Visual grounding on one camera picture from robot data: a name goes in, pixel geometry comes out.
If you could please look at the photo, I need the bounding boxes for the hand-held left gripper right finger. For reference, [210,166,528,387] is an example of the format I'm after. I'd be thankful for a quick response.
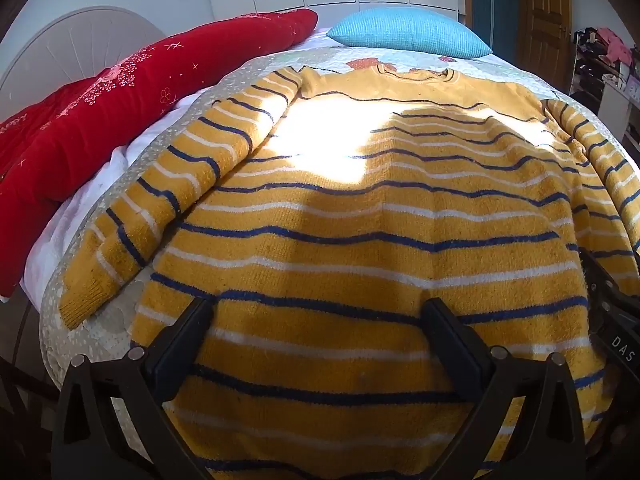
[422,297,587,480]

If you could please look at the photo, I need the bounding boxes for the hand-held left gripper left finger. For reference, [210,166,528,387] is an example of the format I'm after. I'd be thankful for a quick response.
[50,297,216,480]

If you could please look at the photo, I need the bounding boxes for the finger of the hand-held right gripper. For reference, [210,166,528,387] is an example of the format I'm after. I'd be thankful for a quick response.
[580,250,613,321]

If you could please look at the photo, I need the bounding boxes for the yellow striped sweater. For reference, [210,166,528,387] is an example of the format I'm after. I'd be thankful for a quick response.
[59,66,640,480]

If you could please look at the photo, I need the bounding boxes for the pile of clothes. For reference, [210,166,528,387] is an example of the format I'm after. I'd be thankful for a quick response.
[575,25,637,68]

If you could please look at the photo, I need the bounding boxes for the bed with patterned quilt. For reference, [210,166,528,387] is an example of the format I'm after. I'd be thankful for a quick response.
[39,42,601,466]

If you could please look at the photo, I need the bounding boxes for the white open shelf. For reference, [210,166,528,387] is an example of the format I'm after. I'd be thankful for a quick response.
[570,30,640,161]

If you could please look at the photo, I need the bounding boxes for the red embroidered pillow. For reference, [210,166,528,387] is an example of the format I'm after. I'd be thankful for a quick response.
[0,8,319,298]

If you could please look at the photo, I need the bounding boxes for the wooden door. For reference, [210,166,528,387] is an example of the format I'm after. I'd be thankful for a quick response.
[517,0,573,93]

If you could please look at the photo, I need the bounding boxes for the dark teal curtain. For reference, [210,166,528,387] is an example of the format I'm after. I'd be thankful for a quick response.
[470,0,520,56]

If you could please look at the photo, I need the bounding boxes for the blue pillow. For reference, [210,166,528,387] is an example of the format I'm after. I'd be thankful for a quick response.
[326,7,493,59]

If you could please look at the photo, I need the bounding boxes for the round grey headboard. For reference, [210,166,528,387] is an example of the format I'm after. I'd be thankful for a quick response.
[0,6,168,108]

